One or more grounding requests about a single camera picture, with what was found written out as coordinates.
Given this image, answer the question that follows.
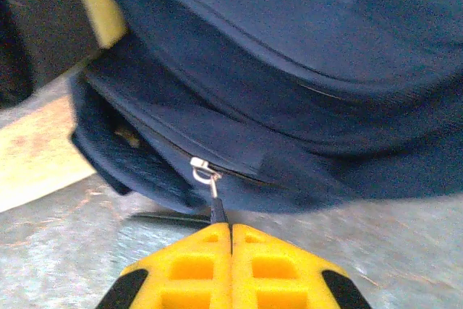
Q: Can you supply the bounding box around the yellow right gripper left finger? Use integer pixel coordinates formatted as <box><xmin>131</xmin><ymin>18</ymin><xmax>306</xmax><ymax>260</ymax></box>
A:
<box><xmin>95</xmin><ymin>222</ymin><xmax>232</xmax><ymax>309</ymax></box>

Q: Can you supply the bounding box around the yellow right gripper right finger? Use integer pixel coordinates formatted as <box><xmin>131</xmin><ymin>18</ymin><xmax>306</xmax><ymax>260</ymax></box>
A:
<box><xmin>230</xmin><ymin>224</ymin><xmax>372</xmax><ymax>309</ymax></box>

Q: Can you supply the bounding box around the navy blue backpack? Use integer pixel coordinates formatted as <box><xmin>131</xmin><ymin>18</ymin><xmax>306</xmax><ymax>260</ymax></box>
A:
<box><xmin>68</xmin><ymin>0</ymin><xmax>463</xmax><ymax>225</ymax></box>

